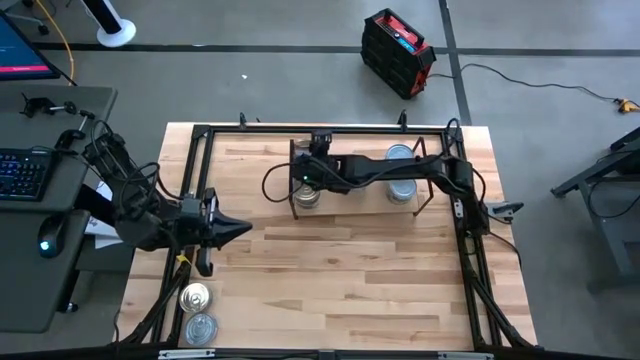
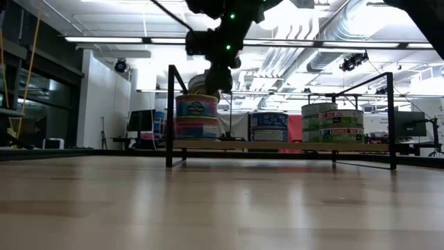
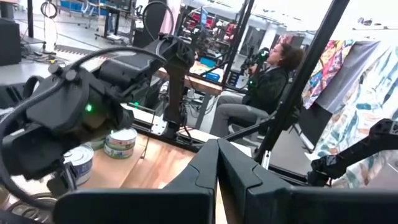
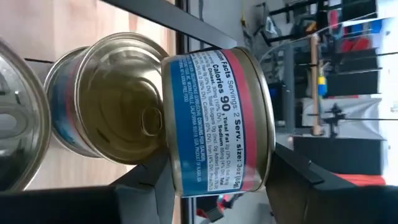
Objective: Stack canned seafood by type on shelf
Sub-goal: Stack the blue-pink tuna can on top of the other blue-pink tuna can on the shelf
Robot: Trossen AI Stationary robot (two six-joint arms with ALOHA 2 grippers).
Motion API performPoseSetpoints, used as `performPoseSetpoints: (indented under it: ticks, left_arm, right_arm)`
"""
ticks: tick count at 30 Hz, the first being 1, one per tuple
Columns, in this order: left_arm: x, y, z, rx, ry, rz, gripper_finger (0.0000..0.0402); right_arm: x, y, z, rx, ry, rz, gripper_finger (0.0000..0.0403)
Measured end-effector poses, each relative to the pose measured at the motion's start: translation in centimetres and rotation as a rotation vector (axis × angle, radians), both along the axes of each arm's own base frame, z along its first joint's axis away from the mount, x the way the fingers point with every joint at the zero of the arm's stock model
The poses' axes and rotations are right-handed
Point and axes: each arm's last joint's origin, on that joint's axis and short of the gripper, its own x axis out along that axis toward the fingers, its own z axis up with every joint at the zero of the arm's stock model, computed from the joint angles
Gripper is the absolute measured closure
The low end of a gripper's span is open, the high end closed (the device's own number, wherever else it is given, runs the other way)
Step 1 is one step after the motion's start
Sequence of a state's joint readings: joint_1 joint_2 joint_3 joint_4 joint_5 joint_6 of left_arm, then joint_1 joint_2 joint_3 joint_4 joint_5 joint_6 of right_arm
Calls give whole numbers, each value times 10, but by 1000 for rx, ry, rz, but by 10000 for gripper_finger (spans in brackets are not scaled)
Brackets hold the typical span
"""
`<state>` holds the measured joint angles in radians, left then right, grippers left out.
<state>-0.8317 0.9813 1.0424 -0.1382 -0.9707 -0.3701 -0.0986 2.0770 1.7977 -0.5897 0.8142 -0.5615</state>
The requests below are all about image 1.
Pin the silver lid can blue label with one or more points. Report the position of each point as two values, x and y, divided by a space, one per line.
201 328

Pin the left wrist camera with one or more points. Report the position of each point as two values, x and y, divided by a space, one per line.
190 206

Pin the black computer mouse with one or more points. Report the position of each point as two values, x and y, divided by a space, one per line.
51 235

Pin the white pedestal stand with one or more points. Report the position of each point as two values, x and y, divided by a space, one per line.
117 34

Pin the silver metal bracket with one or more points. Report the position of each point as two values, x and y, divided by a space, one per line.
465 356
186 354

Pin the black frame post clamp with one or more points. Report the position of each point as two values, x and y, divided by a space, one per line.
242 120
401 117

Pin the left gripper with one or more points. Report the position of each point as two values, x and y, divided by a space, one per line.
207 235

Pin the grey metal table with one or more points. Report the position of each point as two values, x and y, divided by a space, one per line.
610 235

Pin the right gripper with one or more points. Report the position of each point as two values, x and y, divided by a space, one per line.
325 175

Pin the grey side desk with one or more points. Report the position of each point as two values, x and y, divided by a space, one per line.
20 295

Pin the wooden shelf black metal legs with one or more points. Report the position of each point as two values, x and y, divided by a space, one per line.
370 202

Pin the silver lid can green label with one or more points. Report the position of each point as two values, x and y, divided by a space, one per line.
401 190
399 150

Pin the yellow tag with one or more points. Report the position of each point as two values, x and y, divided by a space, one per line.
183 260

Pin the backlit black keyboard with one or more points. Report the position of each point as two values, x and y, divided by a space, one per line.
22 175

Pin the red black tool case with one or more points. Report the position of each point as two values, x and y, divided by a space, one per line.
395 55

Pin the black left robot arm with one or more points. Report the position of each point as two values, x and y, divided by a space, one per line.
135 220

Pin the white paper sheet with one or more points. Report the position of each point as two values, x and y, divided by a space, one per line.
102 241

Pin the black aluminium table frame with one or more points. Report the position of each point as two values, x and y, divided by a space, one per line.
200 132

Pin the desk computer monitor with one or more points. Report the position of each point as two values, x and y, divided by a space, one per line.
20 45

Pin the office chair base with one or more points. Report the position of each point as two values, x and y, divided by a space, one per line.
43 29

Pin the black desk clamp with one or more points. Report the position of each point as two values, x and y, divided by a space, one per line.
70 135
35 106

